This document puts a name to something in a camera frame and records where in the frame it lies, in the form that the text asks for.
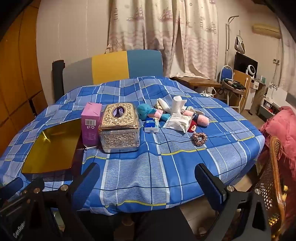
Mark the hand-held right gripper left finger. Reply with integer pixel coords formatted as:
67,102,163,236
22,162,107,241

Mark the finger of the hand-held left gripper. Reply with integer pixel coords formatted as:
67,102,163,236
0,177,24,202

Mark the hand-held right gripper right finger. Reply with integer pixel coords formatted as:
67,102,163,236
195,163,273,241

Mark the gold metal tray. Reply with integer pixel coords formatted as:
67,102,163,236
21,119,82,175

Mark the pink plush toy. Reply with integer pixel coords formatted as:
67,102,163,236
183,110,210,127

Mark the blue tissue packet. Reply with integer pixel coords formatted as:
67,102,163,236
144,117,160,128

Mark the white plastic packet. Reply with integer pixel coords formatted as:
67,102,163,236
162,113,192,133

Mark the blue plush toy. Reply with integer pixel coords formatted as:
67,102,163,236
137,103,173,121

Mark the white knitted sleeve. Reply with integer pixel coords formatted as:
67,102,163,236
171,96,186,115

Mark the cream fabric roll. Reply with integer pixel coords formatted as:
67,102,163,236
156,98,173,114

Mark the rattan chair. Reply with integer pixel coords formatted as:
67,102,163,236
251,136,289,241

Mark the purple carton box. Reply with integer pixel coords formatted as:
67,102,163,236
80,102,103,149

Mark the blue plaid tablecloth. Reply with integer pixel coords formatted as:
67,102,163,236
0,75,266,210

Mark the pink quilt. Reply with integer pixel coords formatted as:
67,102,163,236
258,106,296,223

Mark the low grey shelf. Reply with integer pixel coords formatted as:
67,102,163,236
258,95,281,121

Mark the black rolled mat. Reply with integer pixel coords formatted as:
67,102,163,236
52,60,65,102

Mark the white small cabinet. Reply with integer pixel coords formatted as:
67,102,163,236
245,77,266,109

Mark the grey yellow blue sofa back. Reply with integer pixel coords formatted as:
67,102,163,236
62,49,163,94

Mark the wooden side table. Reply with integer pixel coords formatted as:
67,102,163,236
170,76,222,90

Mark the orange wooden wardrobe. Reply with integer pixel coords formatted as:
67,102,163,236
0,2,48,160

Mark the light wooden board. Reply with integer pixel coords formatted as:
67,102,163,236
232,70,251,112

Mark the blue folding chair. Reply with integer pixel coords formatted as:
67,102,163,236
217,65,247,114

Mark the white round fan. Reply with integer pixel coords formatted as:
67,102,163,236
245,65,257,78

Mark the black monitor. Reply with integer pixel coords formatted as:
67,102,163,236
233,52,259,76

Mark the white handbag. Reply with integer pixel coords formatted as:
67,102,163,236
234,35,246,53

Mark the white curved pole stand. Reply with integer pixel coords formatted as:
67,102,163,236
225,15,240,67

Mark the ship print curtain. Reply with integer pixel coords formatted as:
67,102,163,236
106,0,219,80

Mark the wall air conditioner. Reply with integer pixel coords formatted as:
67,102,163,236
252,23,281,39

